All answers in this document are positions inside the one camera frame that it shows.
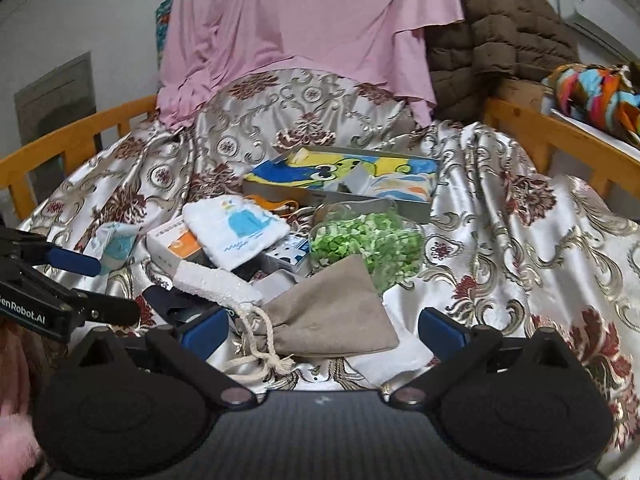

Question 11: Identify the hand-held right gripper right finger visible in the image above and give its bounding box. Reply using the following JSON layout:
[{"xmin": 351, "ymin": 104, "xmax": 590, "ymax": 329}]
[{"xmin": 387, "ymin": 306, "xmax": 576, "ymax": 409}]

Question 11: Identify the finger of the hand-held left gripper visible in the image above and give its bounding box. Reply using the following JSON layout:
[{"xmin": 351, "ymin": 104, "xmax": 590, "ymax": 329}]
[
  {"xmin": 69, "ymin": 291, "xmax": 142, "ymax": 327},
  {"xmin": 0, "ymin": 226, "xmax": 102, "ymax": 278}
]

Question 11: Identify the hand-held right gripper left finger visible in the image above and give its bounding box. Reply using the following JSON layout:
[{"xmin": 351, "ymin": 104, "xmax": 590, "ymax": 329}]
[{"xmin": 75, "ymin": 306, "xmax": 257, "ymax": 409}]

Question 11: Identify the white towel with blue print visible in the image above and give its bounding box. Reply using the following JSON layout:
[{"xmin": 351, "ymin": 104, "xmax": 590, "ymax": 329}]
[{"xmin": 182, "ymin": 196, "xmax": 291, "ymax": 269}]

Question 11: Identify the beige drawstring pouch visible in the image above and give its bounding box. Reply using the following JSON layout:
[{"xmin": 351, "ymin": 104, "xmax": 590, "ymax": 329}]
[{"xmin": 222, "ymin": 254, "xmax": 401, "ymax": 376}]

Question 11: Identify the person's left forearm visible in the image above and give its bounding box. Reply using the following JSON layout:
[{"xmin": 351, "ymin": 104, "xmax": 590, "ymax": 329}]
[{"xmin": 0, "ymin": 320, "xmax": 47, "ymax": 467}]

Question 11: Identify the blue and white packet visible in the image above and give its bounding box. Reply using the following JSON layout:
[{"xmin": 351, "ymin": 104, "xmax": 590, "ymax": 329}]
[{"xmin": 90, "ymin": 222, "xmax": 142, "ymax": 277}]

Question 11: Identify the grey pouch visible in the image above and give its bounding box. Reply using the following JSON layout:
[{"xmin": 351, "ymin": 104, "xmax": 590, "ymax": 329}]
[{"xmin": 250, "ymin": 270, "xmax": 297, "ymax": 306}]

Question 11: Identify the orange and white box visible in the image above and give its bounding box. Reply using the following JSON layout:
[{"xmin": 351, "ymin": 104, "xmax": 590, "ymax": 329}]
[{"xmin": 146, "ymin": 217, "xmax": 212, "ymax": 272}]

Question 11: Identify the floral satin blanket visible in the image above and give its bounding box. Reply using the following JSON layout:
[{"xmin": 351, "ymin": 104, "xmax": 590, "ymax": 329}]
[{"xmin": 15, "ymin": 67, "xmax": 640, "ymax": 467}]

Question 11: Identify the green and white patterned bag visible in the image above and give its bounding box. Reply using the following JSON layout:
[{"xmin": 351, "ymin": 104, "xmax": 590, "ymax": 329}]
[{"xmin": 307, "ymin": 205, "xmax": 426, "ymax": 292}]

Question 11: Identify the blue polka dot box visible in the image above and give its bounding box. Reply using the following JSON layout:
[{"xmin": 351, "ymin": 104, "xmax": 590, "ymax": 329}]
[{"xmin": 262, "ymin": 235, "xmax": 311, "ymax": 277}]

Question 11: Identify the orange fabric item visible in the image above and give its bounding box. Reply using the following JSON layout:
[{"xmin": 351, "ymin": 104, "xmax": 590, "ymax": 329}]
[{"xmin": 247, "ymin": 192, "xmax": 302, "ymax": 219}]

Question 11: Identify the light wooden box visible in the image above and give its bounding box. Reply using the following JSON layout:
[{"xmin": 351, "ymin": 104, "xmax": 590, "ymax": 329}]
[{"xmin": 494, "ymin": 77, "xmax": 557, "ymax": 117}]

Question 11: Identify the white board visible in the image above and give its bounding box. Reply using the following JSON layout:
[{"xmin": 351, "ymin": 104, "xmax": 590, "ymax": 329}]
[{"xmin": 550, "ymin": 107, "xmax": 640, "ymax": 150}]

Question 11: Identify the colourful striped cloth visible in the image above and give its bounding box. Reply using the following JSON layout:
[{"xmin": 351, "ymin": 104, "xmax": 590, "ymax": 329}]
[{"xmin": 542, "ymin": 62, "xmax": 640, "ymax": 150}]

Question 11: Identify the brown quilted jacket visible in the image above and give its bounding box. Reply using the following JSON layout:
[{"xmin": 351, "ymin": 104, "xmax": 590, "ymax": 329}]
[{"xmin": 425, "ymin": 0, "xmax": 581, "ymax": 123}]

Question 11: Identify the pink garment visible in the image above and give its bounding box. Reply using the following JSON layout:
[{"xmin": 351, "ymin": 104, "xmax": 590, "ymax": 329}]
[{"xmin": 156, "ymin": 0, "xmax": 466, "ymax": 131}]

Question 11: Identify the white air conditioner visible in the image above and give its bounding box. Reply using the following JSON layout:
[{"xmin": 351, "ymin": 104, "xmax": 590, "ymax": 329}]
[{"xmin": 555, "ymin": 0, "xmax": 640, "ymax": 61}]

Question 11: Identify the grey wall panel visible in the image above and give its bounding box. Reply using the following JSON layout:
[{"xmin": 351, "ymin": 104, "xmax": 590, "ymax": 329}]
[{"xmin": 14, "ymin": 52, "xmax": 97, "ymax": 161}]

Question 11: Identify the colourful wall poster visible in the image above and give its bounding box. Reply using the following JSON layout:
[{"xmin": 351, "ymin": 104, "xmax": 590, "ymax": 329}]
[{"xmin": 155, "ymin": 0, "xmax": 174, "ymax": 72}]

